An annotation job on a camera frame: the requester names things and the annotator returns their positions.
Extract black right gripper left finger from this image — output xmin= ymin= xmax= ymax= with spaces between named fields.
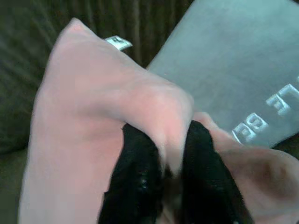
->
xmin=97 ymin=123 xmax=164 ymax=224

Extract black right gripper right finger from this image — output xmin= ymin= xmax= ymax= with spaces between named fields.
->
xmin=181 ymin=120 xmax=255 ymax=224

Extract pink pillow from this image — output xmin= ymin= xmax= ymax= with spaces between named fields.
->
xmin=18 ymin=17 xmax=299 ymax=224

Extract grey pillow white lettering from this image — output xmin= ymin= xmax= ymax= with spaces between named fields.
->
xmin=146 ymin=0 xmax=299 ymax=149

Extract brown round plush sofa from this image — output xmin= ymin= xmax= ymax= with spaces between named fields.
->
xmin=0 ymin=0 xmax=299 ymax=224

